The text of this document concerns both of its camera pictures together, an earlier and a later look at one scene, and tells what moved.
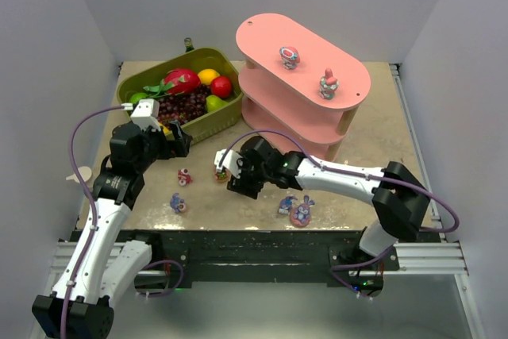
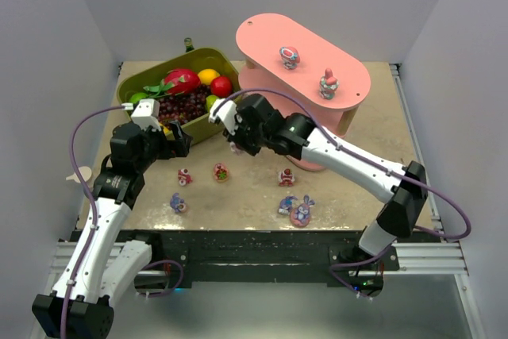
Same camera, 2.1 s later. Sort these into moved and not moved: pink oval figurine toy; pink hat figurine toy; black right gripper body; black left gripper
Moved: black right gripper body
Not moved: pink hat figurine toy; pink oval figurine toy; black left gripper
